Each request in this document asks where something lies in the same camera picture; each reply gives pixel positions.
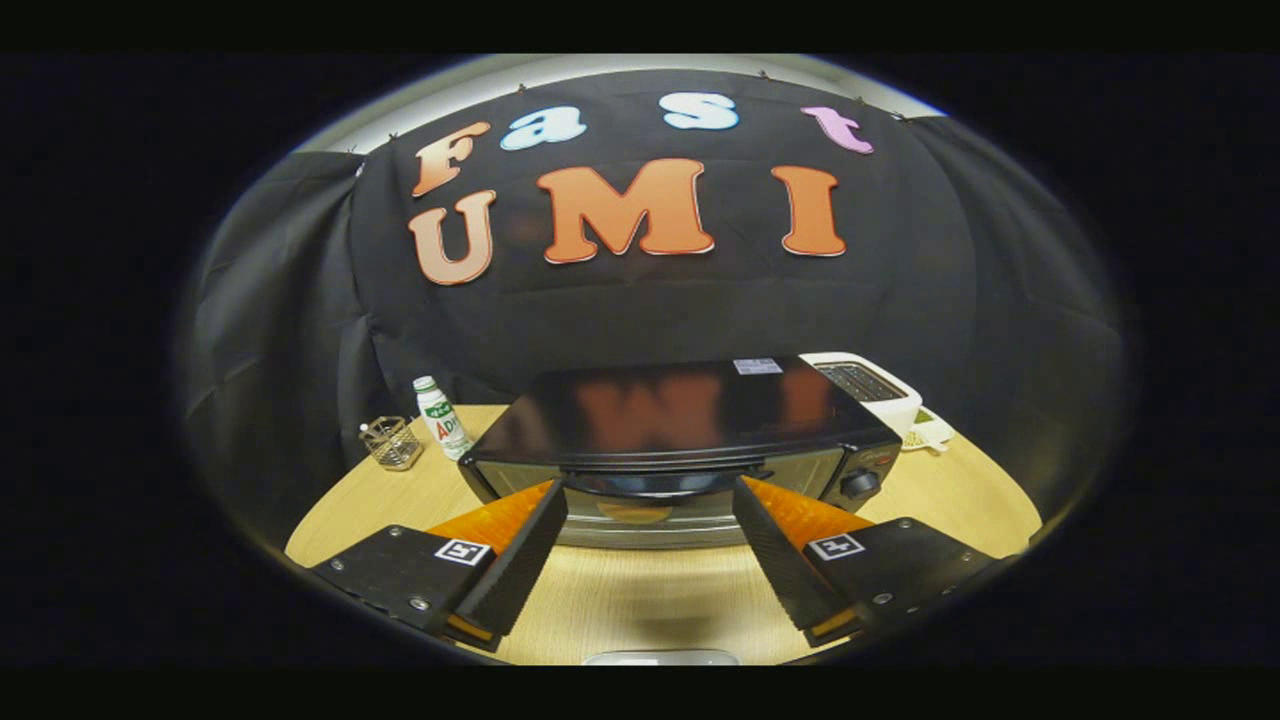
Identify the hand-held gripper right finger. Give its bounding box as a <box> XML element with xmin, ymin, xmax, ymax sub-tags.
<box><xmin>733</xmin><ymin>476</ymin><xmax>1021</xmax><ymax>649</ymax></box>

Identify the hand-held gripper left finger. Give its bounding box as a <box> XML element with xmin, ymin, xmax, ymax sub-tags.
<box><xmin>310</xmin><ymin>479</ymin><xmax>569</xmax><ymax>653</ymax></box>

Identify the brown bagel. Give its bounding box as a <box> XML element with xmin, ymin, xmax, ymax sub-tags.
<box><xmin>597</xmin><ymin>500</ymin><xmax>674</xmax><ymax>526</ymax></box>

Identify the black toaster oven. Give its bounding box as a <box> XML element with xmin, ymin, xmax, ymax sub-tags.
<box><xmin>458</xmin><ymin>355</ymin><xmax>904</xmax><ymax>551</ymax></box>

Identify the white bread toaster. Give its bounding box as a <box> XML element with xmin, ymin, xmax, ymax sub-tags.
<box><xmin>800</xmin><ymin>351</ymin><xmax>923</xmax><ymax>436</ymax></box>

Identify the white plate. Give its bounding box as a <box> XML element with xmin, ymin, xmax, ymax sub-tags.
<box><xmin>583</xmin><ymin>649</ymin><xmax>741</xmax><ymax>667</ymax></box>

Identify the small white drink bottle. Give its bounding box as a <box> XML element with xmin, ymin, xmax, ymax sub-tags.
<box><xmin>413</xmin><ymin>376</ymin><xmax>474</xmax><ymax>461</ymax></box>

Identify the small white dish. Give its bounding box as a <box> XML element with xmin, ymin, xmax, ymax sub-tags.
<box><xmin>900</xmin><ymin>407</ymin><xmax>956</xmax><ymax>453</ymax></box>

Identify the metal wire basket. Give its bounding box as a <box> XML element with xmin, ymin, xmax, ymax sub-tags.
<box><xmin>358</xmin><ymin>415</ymin><xmax>424</xmax><ymax>472</ymax></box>

